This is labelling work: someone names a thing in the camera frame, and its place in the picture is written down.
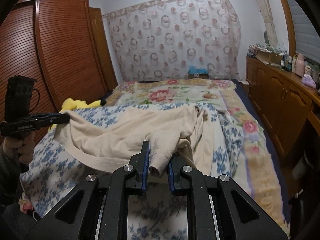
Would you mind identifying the beige printed t-shirt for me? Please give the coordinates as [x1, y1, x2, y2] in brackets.
[54, 105, 214, 178]

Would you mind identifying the person's left hand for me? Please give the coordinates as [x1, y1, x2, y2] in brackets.
[3, 132, 35, 166]

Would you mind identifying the yellow plush toy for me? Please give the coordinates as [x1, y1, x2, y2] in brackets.
[49, 97, 107, 131]

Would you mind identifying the pink floral blanket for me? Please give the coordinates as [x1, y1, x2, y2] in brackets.
[104, 79, 290, 233]

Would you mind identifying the wooden louvered wardrobe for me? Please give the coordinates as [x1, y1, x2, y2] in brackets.
[1, 0, 118, 113]

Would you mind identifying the wooden sideboard cabinet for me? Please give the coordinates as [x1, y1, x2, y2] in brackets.
[246, 56, 319, 160]

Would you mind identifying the circle patterned lace curtain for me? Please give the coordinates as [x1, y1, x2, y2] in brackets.
[106, 0, 241, 82]

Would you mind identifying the teal item on box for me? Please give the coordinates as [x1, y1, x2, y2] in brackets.
[188, 66, 209, 79]

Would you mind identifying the purple tissue pack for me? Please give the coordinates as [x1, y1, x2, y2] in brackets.
[302, 74, 316, 88]

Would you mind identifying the cardboard box with clutter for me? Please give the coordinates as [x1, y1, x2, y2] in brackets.
[248, 44, 285, 64]

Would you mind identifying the pink thermos bottle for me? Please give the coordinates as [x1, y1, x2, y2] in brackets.
[295, 53, 305, 77]

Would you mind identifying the grey window blind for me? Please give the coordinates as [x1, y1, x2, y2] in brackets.
[281, 0, 319, 64]

